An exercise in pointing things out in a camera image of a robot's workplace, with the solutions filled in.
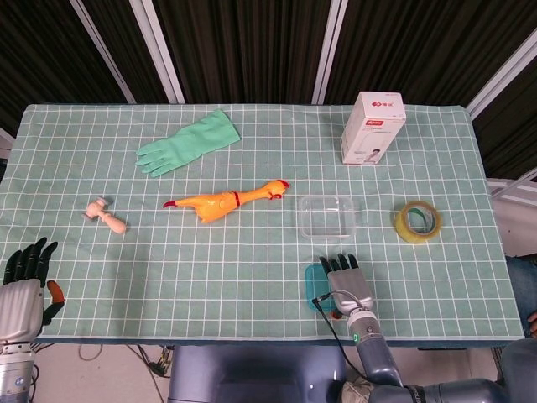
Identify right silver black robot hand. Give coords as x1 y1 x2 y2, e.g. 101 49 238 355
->
319 253 375 320

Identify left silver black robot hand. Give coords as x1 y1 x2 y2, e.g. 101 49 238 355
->
0 237 67 343

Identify blue container lid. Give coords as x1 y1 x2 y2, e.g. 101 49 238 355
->
305 263 341 314

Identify clear plastic container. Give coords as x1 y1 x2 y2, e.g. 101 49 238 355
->
297 195 358 241

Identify yellow packing tape roll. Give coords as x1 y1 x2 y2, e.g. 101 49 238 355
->
394 200 444 245

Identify white sneaker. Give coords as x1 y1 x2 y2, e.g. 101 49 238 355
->
338 374 375 403

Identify beige wooden massage hammer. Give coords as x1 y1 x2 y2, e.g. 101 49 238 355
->
81 196 128 235

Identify grey-blue robot torso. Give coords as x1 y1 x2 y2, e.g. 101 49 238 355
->
167 344 347 403

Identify green white checkered tablecloth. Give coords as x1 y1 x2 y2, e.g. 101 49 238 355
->
0 102 525 341

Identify black power strip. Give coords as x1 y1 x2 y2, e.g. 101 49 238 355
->
149 347 174 378

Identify yellow rubber chicken toy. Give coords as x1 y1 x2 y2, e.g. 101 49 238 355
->
163 178 290 225

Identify white desk lamp carton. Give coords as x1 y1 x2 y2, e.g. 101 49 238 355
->
340 91 407 165

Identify person in blue jeans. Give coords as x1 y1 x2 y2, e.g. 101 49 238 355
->
498 254 537 403

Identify green rubber glove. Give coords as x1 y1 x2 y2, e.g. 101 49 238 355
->
134 108 241 179

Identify black pleated curtain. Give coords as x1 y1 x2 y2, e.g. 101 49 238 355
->
0 0 537 180

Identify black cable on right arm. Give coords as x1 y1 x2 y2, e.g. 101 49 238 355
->
312 293 368 381

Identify black floor cables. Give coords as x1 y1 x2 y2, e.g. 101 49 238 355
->
24 342 171 403

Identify white metal frame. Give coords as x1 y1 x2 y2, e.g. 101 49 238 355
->
485 167 537 207

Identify thin grey metal post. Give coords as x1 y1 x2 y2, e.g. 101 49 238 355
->
69 0 138 104

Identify wide white metal post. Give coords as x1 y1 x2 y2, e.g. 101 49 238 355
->
128 0 186 104

